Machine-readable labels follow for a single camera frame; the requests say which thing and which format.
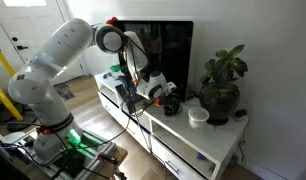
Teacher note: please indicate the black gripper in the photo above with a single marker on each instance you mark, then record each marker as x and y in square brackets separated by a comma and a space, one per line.
[170, 99]

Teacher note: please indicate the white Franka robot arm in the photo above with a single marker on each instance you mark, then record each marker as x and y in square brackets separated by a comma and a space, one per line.
[56, 56]

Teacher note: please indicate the black glasses pouch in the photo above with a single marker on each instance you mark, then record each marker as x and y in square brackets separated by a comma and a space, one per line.
[173, 111]

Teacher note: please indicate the clear plastic lidded container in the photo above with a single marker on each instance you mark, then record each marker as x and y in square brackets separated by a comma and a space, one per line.
[198, 116]

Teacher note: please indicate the white TV stand cabinet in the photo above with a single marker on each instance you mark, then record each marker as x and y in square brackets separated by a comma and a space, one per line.
[179, 133]

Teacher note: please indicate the black flat screen TV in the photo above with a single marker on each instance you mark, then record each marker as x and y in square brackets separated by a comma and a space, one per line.
[176, 50]

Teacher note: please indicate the green potted plant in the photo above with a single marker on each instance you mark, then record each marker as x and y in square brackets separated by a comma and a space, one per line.
[223, 90]

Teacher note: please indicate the green plastic basket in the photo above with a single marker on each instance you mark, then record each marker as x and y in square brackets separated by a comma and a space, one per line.
[115, 68]

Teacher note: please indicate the small blue object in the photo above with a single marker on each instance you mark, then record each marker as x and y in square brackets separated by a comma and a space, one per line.
[201, 156]

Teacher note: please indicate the black power adapter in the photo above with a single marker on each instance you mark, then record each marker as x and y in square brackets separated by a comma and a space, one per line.
[240, 112]

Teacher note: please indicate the dark door mat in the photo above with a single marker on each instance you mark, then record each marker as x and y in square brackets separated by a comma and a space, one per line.
[63, 91]

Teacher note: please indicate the yellow metal stand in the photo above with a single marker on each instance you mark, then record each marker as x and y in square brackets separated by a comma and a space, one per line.
[9, 106]

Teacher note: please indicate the white door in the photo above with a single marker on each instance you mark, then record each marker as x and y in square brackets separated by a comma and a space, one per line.
[13, 23]

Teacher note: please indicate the black bulky case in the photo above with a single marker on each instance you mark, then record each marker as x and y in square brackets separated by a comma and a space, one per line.
[3, 163]

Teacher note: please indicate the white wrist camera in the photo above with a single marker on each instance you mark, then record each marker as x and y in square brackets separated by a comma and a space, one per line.
[171, 87]

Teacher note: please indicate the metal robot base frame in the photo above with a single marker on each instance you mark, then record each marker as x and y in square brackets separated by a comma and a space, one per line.
[93, 153]

